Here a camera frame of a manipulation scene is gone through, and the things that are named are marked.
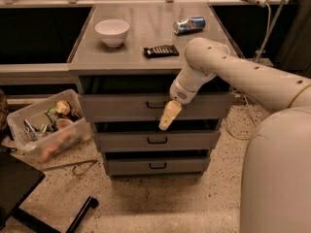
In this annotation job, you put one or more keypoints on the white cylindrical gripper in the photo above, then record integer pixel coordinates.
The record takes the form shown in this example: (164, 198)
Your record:
(179, 93)

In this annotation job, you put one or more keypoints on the grey top drawer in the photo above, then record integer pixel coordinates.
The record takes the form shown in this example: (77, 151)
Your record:
(143, 97)

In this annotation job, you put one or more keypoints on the grey drawer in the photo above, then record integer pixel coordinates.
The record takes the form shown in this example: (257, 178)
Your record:
(136, 163)
(199, 134)
(143, 97)

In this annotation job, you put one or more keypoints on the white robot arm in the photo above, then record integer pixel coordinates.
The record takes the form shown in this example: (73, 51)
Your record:
(275, 191)

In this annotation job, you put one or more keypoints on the grey middle drawer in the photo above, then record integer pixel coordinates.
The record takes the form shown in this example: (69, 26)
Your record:
(199, 134)

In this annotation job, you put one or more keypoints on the grey drawer cabinet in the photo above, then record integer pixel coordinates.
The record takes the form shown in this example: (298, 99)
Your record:
(151, 25)

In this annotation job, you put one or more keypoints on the grey bottom drawer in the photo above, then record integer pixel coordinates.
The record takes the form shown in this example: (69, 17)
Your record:
(136, 163)

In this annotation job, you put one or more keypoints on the black snack bar wrapper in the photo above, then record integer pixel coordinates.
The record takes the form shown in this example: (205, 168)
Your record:
(161, 51)

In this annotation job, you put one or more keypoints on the crushed blue soda can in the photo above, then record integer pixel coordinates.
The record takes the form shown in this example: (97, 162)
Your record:
(189, 25)

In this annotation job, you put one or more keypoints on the white bowl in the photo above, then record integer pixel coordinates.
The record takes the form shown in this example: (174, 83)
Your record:
(112, 32)

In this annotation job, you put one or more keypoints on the metal rod on floor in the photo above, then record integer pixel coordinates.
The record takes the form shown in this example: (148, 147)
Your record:
(76, 168)

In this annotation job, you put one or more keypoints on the clear plastic storage bin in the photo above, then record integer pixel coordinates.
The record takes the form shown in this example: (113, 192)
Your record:
(51, 126)

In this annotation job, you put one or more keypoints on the black chair base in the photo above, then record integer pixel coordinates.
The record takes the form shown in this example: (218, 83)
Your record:
(17, 180)

